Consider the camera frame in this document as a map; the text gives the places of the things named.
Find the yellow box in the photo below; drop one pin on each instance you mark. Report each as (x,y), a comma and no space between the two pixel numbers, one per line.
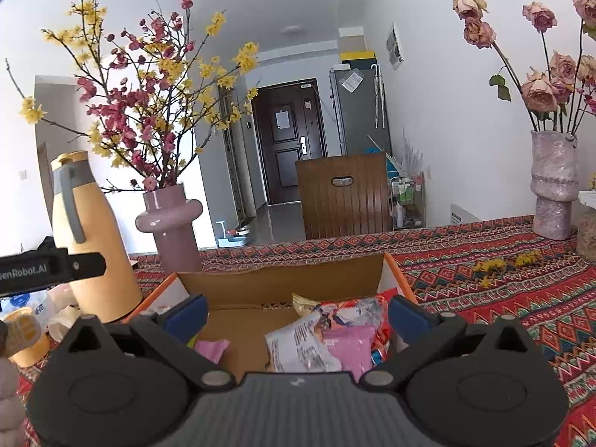
(357,59)

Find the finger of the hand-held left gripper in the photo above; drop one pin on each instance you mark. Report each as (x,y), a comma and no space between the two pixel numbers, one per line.
(88,267)

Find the colourful printed snack packet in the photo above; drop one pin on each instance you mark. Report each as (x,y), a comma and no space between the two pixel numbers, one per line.
(354,312)

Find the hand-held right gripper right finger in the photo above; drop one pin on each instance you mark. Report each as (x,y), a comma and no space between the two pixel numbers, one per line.
(405,316)

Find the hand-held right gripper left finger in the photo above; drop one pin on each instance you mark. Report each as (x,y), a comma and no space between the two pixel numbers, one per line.
(191,314)

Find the dried pink roses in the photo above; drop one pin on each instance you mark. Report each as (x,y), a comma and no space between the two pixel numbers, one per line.
(540,88)

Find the yellow and pink blossom branches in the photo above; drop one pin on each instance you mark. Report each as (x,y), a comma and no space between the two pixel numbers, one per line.
(153,102)

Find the pale dried grass bundle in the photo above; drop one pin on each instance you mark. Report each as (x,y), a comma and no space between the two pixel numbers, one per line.
(412,153)

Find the white floor appliance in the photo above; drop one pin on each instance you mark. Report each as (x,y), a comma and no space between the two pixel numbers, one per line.
(233,235)

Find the black bag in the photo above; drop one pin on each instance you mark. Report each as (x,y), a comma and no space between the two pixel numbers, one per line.
(45,243)

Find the small pink packet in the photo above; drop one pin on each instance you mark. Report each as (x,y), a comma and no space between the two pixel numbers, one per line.
(212,350)

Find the blue white tissue pack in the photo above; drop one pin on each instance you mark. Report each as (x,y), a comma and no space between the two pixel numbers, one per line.
(41,307)

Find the pale pink pack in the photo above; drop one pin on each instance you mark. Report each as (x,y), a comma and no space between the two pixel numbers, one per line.
(61,295)

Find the glass jar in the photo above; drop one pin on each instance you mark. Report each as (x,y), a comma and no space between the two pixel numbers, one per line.
(587,233)

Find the metal frame rack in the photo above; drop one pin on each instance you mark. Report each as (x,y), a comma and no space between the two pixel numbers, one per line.
(233,163)

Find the scattered yellow petals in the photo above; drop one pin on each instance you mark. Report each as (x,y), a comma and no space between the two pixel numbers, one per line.
(491,265)

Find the paper note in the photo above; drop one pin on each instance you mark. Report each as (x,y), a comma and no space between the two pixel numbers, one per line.
(352,81)

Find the orange cardboard box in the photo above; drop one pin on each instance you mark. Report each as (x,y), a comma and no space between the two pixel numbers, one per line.
(242,326)

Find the dark entrance door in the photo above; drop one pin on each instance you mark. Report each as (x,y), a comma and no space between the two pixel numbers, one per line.
(288,167)

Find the textured pink vase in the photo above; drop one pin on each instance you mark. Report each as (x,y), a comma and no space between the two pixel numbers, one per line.
(554,186)

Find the grey refrigerator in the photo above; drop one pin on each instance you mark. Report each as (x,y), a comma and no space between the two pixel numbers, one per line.
(363,116)

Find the white red print packet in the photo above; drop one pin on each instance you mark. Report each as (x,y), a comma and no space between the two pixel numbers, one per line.
(298,344)

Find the red orange snack packet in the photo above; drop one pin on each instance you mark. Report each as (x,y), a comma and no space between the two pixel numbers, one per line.
(384,342)

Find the person's left forearm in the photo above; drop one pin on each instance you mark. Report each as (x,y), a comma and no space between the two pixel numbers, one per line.
(10,396)

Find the golden snack packet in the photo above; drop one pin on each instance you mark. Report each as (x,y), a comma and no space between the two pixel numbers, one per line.
(303,303)

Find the yellow thermos jug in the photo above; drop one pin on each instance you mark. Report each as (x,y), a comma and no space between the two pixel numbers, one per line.
(98,242)

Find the pink snack packet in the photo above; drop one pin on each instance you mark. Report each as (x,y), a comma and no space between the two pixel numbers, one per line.
(349,351)

